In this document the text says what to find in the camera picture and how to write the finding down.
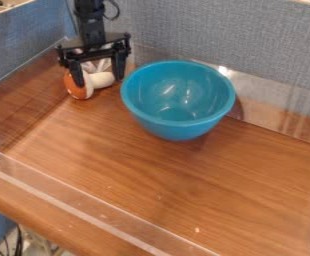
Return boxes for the blue plastic bowl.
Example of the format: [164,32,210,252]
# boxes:
[121,60,236,141]

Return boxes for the black cables under table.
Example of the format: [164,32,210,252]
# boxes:
[0,223,26,256]

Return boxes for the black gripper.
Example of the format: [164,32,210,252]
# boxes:
[57,32,131,88]

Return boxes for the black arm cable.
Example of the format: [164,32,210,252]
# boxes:
[102,0,122,21]

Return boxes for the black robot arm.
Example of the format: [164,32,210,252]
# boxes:
[57,0,131,88]

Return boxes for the clear acrylic tray barrier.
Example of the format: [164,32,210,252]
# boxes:
[0,50,310,256]

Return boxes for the brown and white toy mushroom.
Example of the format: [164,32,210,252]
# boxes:
[65,72,115,100]

